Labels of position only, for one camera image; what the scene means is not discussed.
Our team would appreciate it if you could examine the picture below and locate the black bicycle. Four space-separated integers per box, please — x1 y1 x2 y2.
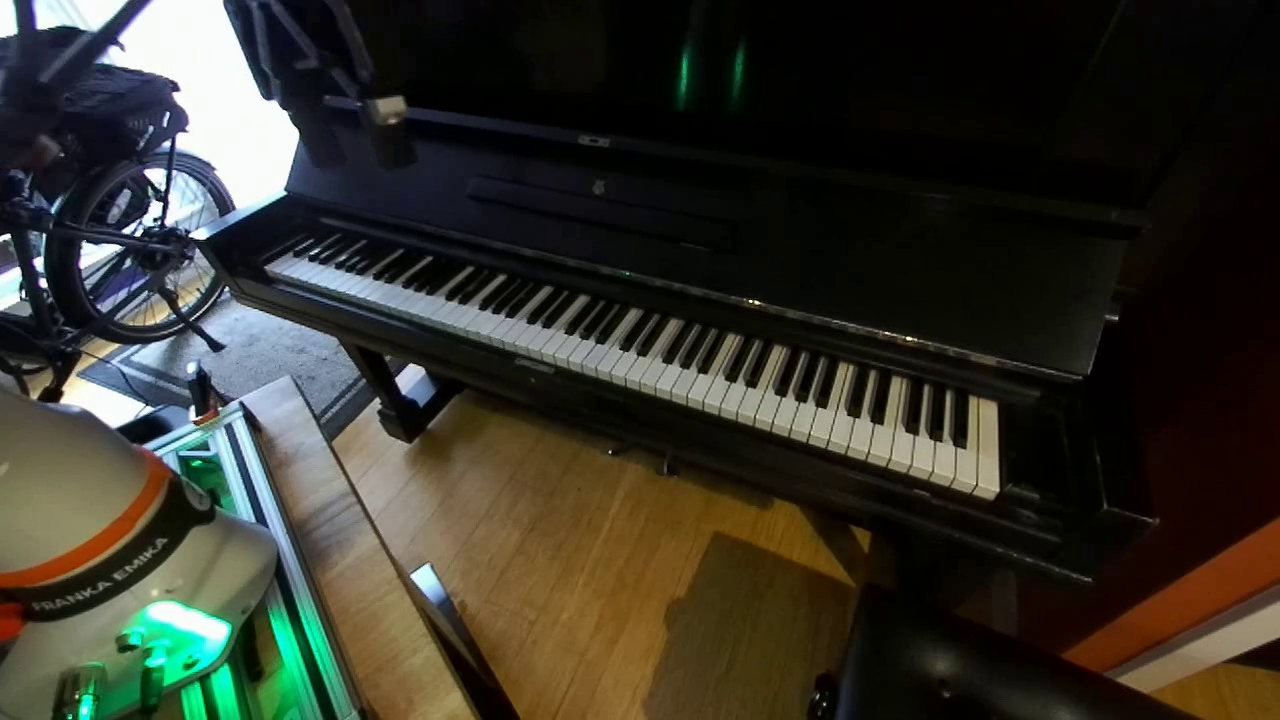
0 0 244 406

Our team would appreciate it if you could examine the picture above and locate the black upright piano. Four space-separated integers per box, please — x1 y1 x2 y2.
203 0 1280 656

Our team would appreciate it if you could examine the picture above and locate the black bicycle bag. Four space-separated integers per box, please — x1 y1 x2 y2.
0 25 190 166

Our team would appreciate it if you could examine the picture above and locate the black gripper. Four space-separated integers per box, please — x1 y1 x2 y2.
221 0 415 173

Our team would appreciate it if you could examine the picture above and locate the black leather piano bench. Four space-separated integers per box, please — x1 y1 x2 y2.
805 586 1191 720

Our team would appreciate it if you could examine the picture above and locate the shiny dark metal bar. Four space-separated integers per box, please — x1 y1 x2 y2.
405 558 519 720

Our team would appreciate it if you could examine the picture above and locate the aluminium frame rail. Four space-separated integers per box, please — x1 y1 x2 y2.
144 406 362 720

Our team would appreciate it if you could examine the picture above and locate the wooden mounting board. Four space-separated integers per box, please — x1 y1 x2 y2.
235 377 485 720

